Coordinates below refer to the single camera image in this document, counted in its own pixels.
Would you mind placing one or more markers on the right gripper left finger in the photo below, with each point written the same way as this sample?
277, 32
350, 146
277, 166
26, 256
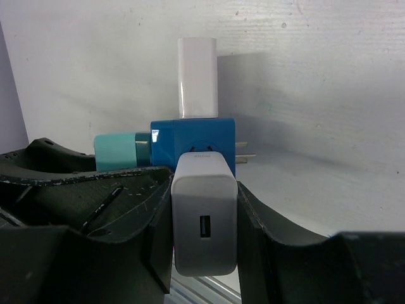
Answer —
86, 237

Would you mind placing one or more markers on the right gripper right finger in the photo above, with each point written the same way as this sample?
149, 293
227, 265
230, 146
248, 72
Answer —
280, 261

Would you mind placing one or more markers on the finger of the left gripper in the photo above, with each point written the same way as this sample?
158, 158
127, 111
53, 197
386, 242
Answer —
44, 155

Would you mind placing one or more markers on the teal dual usb charger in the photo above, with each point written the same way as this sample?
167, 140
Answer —
122, 151

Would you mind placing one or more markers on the white charger plug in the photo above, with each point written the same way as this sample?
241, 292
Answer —
204, 212
197, 78

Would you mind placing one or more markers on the dark blue cube socket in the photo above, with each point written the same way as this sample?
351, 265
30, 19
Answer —
172, 138

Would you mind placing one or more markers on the aluminium front rail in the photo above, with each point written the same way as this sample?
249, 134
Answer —
200, 290

